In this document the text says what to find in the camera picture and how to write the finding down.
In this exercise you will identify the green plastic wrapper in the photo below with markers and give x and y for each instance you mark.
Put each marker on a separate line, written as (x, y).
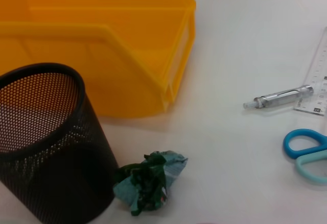
(145, 180)

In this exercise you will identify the silver clear pen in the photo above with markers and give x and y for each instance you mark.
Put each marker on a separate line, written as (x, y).
(281, 97)

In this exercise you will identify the blue scissors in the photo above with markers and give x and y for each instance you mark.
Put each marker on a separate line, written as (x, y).
(306, 155)

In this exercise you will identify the clear plastic ruler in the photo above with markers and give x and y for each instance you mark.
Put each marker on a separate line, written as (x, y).
(318, 81)

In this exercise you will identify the black mesh pen holder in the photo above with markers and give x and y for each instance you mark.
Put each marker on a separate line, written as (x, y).
(51, 162)

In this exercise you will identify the yellow plastic bin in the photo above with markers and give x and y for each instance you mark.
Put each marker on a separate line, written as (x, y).
(76, 45)

